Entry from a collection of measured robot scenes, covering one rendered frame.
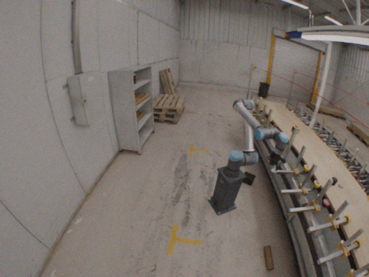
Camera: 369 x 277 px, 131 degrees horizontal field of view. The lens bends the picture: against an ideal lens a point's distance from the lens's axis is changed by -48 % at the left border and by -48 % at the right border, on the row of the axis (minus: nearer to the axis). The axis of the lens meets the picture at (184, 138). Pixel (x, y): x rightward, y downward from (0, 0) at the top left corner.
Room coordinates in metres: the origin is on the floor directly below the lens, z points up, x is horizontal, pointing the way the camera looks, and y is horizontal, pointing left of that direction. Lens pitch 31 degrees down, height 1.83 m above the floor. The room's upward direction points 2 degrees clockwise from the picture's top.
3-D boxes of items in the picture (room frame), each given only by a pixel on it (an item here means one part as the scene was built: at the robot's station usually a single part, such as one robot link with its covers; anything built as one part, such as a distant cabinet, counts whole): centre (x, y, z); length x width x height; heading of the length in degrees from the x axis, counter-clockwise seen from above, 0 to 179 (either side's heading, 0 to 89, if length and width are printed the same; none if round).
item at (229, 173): (1.33, -0.56, 0.65); 0.19 x 0.19 x 0.10
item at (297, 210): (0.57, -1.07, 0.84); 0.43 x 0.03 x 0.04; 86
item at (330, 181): (0.60, -1.17, 0.91); 0.03 x 0.03 x 0.48; 86
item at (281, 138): (0.99, -0.79, 1.25); 0.10 x 0.09 x 0.12; 9
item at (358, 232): (0.10, -1.13, 0.93); 0.03 x 0.03 x 0.48; 86
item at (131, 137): (2.84, 0.98, 0.78); 0.90 x 0.45 x 1.55; 173
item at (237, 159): (1.33, -0.57, 0.79); 0.17 x 0.15 x 0.18; 99
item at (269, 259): (0.44, -1.01, 0.04); 0.30 x 0.08 x 0.08; 176
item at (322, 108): (6.31, -7.70, 0.23); 2.41 x 0.77 x 0.17; 84
